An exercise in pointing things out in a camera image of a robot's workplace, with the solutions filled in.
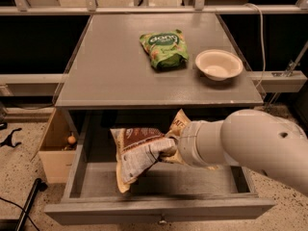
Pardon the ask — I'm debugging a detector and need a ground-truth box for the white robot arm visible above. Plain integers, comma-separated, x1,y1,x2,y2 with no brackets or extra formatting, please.
178,110,308,195

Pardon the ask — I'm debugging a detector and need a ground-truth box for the small orange ball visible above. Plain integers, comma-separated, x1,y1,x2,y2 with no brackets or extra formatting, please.
67,136,76,144

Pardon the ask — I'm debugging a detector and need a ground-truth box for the open grey top drawer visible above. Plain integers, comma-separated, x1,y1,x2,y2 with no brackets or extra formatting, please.
44,111,275,225

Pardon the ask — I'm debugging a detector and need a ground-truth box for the black clamp tool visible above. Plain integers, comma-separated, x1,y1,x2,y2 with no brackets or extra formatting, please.
0,128,21,148

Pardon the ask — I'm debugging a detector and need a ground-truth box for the white cable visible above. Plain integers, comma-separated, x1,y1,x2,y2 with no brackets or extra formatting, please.
244,2,268,89

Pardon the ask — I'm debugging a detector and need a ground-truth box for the grey cabinet with counter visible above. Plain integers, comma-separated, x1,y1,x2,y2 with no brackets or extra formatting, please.
53,13,265,140

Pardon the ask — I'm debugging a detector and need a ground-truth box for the white paper bowl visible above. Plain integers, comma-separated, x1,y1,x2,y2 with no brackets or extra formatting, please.
194,50,244,81

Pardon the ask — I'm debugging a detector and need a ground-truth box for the cardboard box on floor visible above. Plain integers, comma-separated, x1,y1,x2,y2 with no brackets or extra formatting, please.
34,110,77,184

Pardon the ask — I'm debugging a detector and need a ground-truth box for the green chip bag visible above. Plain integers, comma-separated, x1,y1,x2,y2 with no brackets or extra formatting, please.
140,29,189,70

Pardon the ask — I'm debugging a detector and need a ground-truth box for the black floor stand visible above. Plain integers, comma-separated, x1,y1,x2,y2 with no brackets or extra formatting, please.
0,178,48,231

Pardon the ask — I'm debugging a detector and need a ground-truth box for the metal railing frame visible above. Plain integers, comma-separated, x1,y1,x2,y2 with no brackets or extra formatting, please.
0,0,304,97

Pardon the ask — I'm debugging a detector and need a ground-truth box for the brown chip bag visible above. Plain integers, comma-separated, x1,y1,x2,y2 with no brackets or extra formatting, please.
111,110,191,193

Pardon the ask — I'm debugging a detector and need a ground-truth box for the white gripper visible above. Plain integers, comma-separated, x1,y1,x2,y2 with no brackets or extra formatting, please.
177,120,212,167

